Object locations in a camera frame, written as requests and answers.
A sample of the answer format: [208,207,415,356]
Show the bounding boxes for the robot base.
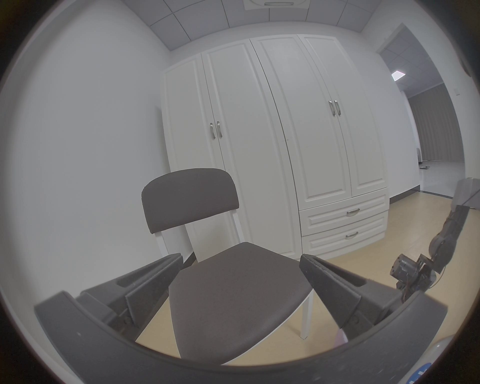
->
[405,334,456,384]

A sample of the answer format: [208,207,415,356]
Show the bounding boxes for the ceiling air vent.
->
[243,0,313,11]

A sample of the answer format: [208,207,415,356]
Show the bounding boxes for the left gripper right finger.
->
[299,254,404,336]

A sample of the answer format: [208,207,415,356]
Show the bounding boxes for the white chair grey cushions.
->
[141,168,315,366]

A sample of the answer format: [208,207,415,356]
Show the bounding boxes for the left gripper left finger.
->
[77,253,184,338]

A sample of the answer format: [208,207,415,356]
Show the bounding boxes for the white wardrobe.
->
[160,34,391,261]

